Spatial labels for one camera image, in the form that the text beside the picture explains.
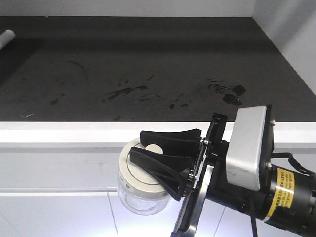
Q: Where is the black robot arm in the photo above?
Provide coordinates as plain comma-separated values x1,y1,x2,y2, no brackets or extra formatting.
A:
130,106,316,237

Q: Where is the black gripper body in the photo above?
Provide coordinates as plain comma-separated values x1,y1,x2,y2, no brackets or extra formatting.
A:
170,112,255,237

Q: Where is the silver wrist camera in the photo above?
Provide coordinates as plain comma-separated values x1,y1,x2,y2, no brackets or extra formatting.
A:
226,105,273,191

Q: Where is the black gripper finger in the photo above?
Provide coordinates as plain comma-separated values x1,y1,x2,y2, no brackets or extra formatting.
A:
140,129,201,157
130,147,195,201

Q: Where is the glass jar with white lid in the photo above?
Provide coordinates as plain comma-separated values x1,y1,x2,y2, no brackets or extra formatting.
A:
117,137,171,215

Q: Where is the white cabinet drawer front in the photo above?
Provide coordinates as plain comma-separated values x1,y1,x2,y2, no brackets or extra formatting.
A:
0,186,272,237

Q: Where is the white fume hood sash frame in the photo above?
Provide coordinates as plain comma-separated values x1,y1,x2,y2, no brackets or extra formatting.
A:
0,121,316,154

